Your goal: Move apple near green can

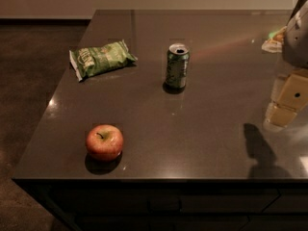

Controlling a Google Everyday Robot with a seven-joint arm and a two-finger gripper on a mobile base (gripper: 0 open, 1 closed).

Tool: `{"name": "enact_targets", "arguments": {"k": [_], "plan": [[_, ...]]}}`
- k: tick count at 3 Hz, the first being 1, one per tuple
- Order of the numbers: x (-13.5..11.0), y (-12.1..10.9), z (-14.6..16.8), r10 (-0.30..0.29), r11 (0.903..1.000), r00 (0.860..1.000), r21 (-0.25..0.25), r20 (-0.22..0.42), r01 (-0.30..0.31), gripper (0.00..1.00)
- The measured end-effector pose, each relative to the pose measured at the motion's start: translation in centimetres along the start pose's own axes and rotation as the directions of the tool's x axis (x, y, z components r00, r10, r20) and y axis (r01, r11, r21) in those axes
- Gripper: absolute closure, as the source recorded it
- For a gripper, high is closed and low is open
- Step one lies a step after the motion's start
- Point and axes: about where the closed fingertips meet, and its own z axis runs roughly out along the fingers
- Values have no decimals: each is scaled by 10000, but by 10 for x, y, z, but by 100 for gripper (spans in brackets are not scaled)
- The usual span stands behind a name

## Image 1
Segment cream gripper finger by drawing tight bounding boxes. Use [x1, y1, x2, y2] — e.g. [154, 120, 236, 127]
[264, 73, 308, 128]

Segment red apple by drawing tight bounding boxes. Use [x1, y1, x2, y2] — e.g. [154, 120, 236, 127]
[86, 124, 124, 162]

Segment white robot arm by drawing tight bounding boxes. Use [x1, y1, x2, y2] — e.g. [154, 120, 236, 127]
[262, 0, 308, 132]

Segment green soda can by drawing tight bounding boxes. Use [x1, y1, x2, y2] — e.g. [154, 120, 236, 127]
[165, 43, 190, 90]

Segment small white green packet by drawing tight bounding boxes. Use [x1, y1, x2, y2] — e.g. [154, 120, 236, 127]
[262, 26, 287, 53]

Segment dark cabinet drawers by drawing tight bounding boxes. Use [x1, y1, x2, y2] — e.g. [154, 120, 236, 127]
[19, 181, 308, 231]

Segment green chip bag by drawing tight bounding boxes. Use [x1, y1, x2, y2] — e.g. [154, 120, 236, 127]
[69, 40, 138, 82]

